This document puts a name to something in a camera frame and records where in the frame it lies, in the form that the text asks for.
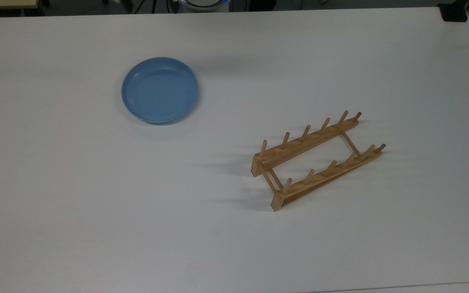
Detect blue round plate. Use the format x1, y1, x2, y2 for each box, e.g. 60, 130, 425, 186
121, 57, 199, 125

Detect wooden plate rack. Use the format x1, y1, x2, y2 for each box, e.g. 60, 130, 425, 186
252, 110, 386, 212

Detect black square table clamp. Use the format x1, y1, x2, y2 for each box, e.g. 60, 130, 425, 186
439, 3, 469, 22

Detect yellow wooden desk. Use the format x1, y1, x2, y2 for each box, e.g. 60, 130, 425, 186
0, 0, 42, 11

